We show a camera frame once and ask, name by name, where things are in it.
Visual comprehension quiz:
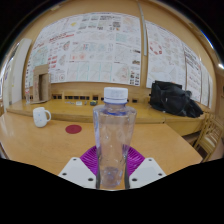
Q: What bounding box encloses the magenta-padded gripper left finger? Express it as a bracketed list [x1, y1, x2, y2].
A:
[58, 145, 98, 190]

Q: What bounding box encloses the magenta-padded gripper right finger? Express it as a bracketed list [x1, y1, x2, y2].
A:
[124, 145, 167, 190]

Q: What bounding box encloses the clear plastic water bottle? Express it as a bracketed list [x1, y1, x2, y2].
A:
[92, 86, 138, 190]

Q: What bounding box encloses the flat round red coaster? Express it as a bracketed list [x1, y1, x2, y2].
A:
[65, 124, 83, 135]

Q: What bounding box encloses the white ceramic mug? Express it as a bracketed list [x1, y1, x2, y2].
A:
[32, 106, 52, 128]

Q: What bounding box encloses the wooden chair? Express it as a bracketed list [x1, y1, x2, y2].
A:
[193, 113, 224, 163]

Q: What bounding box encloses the black bag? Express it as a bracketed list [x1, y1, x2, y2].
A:
[148, 80, 204, 119]

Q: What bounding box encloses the small red-labelled plastic bottle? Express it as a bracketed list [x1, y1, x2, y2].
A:
[25, 88, 32, 105]

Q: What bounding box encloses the brown cardboard box stand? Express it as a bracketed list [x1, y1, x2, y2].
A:
[32, 64, 52, 104]

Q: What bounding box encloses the narrow white text poster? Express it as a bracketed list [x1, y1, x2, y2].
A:
[199, 63, 211, 108]
[184, 44, 203, 103]

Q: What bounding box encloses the white door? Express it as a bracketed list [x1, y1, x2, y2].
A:
[2, 38, 33, 106]

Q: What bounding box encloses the large white drawing poster board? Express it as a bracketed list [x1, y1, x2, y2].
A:
[24, 12, 142, 87]

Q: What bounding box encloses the white poster with red ring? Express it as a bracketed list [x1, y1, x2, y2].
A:
[145, 20, 187, 91]

